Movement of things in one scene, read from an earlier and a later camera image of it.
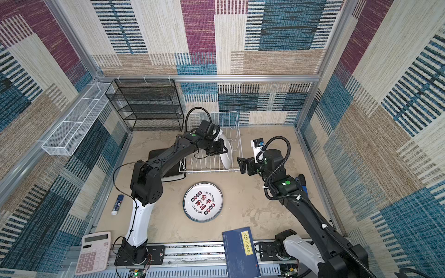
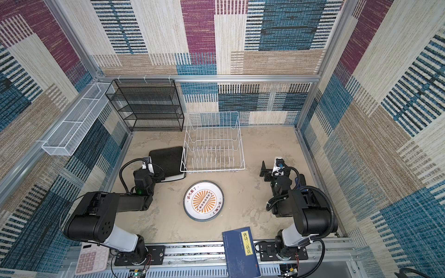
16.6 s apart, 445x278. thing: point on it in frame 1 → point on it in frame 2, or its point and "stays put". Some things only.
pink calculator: x=94 y=253 stays put
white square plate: x=173 y=178 stays put
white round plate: x=226 y=158 → x=203 y=200
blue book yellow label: x=240 y=254 stays put
